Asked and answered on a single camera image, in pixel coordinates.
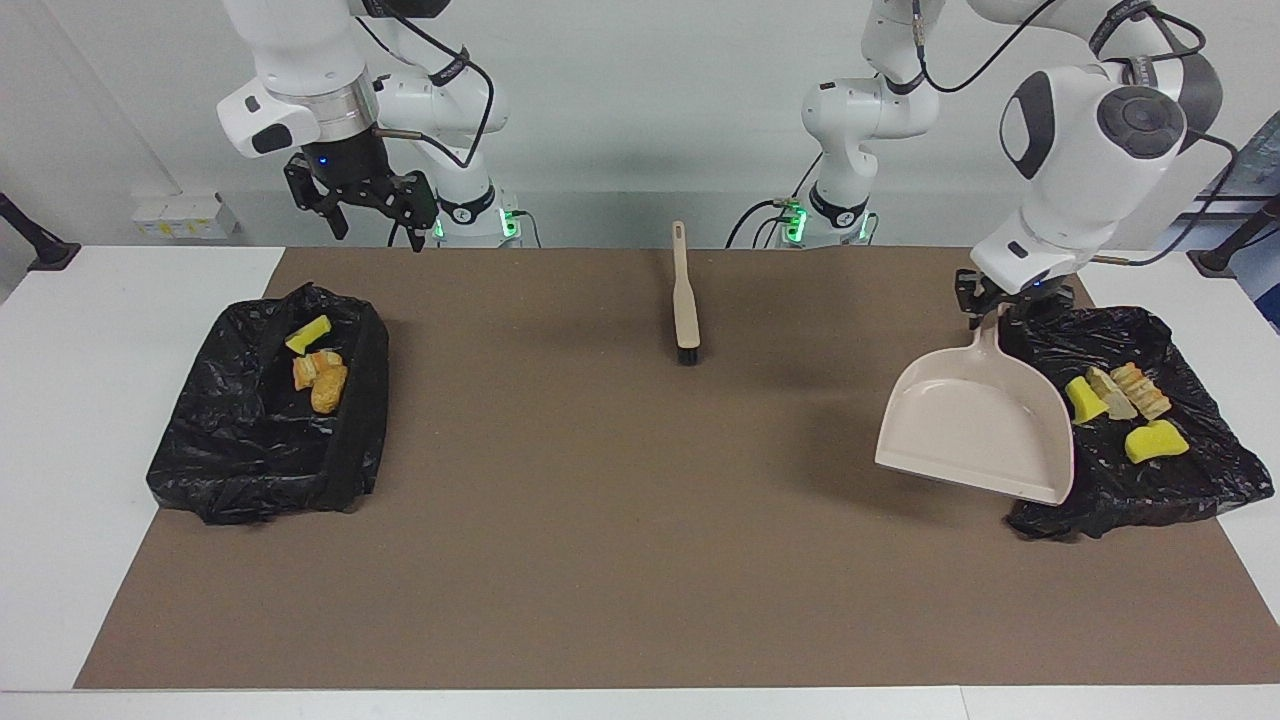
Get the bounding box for yellow sponge wedge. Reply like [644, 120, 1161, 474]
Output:
[1124, 419, 1191, 465]

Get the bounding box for pale beige bread chunk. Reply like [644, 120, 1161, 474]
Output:
[1087, 366, 1139, 421]

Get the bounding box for black arm gripper cable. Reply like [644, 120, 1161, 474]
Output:
[905, 0, 1241, 267]
[355, 15, 496, 171]

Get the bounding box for orange fried nugget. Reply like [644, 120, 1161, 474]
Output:
[311, 364, 350, 415]

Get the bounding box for black right arm base cables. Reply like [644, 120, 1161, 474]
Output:
[388, 205, 542, 249]

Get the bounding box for beige hand brush black bristles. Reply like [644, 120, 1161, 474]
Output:
[671, 221, 702, 365]

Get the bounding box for black arm base cables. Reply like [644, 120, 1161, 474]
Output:
[725, 198, 796, 249]
[388, 205, 542, 249]

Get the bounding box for beige plastic dustpan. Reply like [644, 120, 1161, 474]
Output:
[875, 305, 1076, 506]

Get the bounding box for brown table mat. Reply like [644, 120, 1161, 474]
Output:
[74, 247, 1280, 690]

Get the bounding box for orange crusted bread chunk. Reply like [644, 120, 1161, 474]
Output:
[292, 350, 343, 391]

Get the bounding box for black right arm gripper cable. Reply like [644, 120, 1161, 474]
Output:
[355, 15, 496, 171]

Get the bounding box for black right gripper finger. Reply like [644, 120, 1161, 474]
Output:
[385, 172, 438, 253]
[285, 158, 349, 241]

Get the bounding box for striped croissant slice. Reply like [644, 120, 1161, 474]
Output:
[1110, 362, 1172, 421]

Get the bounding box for black left arm base cables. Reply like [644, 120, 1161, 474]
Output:
[725, 198, 796, 249]

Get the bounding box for small yellow sponge piece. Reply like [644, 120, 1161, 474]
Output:
[1064, 376, 1109, 424]

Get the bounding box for yellow sponge with green pad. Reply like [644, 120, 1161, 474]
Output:
[285, 315, 333, 356]

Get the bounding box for black left arm gripper cable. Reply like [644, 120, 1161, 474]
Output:
[905, 0, 1241, 267]

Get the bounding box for white wall socket box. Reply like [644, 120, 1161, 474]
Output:
[132, 193, 239, 241]

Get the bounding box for black bag lined bin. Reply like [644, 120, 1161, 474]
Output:
[993, 300, 1275, 541]
[146, 283, 390, 526]

